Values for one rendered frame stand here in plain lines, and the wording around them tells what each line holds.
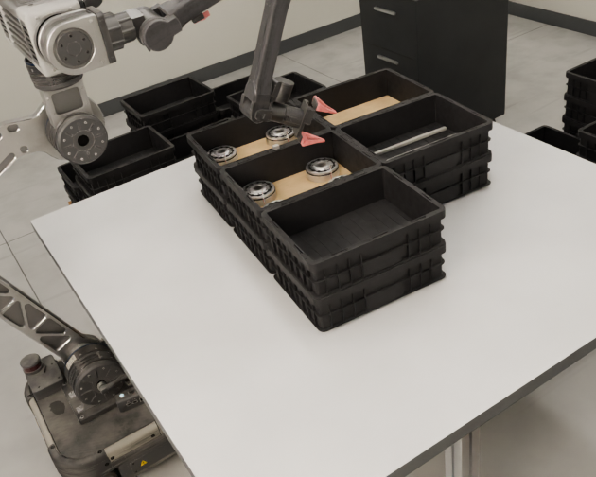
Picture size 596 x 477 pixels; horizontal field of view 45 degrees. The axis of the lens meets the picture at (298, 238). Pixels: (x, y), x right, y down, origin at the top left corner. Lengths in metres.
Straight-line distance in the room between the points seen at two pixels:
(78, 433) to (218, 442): 0.88
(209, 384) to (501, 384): 0.69
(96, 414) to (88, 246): 0.54
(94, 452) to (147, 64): 3.37
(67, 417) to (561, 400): 1.66
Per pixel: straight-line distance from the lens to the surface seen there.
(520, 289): 1.98
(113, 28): 1.77
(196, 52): 5.37
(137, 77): 5.24
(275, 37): 2.00
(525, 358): 1.79
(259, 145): 2.50
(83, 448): 2.43
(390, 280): 1.89
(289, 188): 2.22
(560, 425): 2.59
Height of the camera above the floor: 1.95
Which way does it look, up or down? 34 degrees down
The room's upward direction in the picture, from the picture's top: 9 degrees counter-clockwise
